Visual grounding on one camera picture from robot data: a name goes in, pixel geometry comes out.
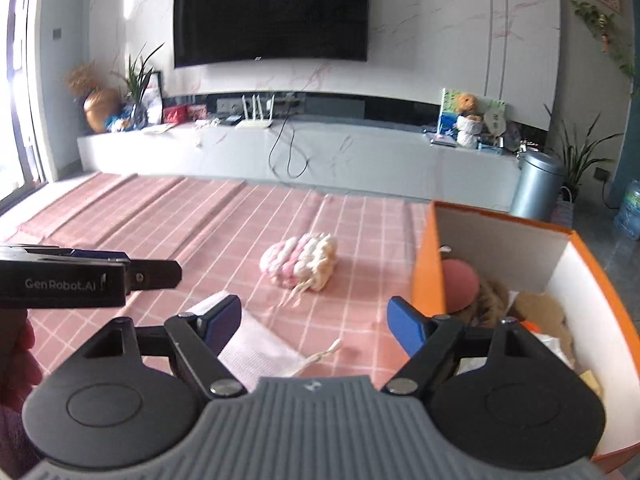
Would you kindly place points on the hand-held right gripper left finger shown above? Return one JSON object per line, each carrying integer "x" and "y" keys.
{"x": 220, "y": 322}

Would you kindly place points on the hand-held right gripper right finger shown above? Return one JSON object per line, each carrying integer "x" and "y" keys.
{"x": 406, "y": 322}

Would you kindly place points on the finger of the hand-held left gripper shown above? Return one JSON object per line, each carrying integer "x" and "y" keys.
{"x": 97, "y": 255}
{"x": 155, "y": 275}

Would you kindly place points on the pink white knitted pouch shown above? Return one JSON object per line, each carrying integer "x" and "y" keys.
{"x": 300, "y": 260}

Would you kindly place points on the orange cardboard box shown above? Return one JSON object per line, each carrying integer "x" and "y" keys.
{"x": 500, "y": 240}

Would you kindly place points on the person's left hand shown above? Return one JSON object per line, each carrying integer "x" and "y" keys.
{"x": 22, "y": 355}

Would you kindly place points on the pink round cushion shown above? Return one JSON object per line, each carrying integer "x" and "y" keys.
{"x": 457, "y": 285}

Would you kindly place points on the pink checked cloth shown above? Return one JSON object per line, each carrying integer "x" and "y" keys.
{"x": 150, "y": 210}

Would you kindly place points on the brown bear-shaped pad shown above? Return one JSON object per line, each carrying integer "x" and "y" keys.
{"x": 542, "y": 310}

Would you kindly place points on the gold vase with dried flowers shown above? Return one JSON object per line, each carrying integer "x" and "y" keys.
{"x": 100, "y": 110}

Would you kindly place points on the red box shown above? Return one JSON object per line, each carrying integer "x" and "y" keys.
{"x": 175, "y": 114}

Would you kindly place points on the white low cabinet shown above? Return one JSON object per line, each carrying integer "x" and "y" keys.
{"x": 375, "y": 160}

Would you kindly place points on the pink box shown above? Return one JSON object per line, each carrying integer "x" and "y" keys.
{"x": 196, "y": 111}

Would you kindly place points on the green plant in blue pot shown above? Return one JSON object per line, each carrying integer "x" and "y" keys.
{"x": 137, "y": 85}

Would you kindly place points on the white router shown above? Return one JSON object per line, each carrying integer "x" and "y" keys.
{"x": 255, "y": 121}

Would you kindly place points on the glass sliding door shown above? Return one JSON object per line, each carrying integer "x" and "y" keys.
{"x": 20, "y": 85}

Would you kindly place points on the silver trash can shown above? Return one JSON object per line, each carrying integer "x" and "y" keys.
{"x": 537, "y": 185}

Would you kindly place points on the patterned woven basket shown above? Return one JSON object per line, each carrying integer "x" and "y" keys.
{"x": 564, "y": 207}

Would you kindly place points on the brown teddy bear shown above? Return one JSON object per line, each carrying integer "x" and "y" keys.
{"x": 470, "y": 120}

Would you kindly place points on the colourful painted canvas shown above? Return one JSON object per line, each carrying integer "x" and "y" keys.
{"x": 495, "y": 115}

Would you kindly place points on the green potted floor plant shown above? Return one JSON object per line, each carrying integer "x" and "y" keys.
{"x": 580, "y": 155}

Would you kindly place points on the large blue water bottle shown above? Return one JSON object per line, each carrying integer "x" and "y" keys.
{"x": 629, "y": 210}

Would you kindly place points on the black flat television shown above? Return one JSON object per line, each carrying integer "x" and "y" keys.
{"x": 270, "y": 10}

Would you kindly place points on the green trailing vine plant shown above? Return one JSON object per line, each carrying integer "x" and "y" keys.
{"x": 600, "y": 25}

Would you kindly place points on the black picture frame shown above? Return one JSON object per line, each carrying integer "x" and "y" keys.
{"x": 154, "y": 97}

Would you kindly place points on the dark wall switch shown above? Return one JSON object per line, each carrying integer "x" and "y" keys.
{"x": 56, "y": 33}

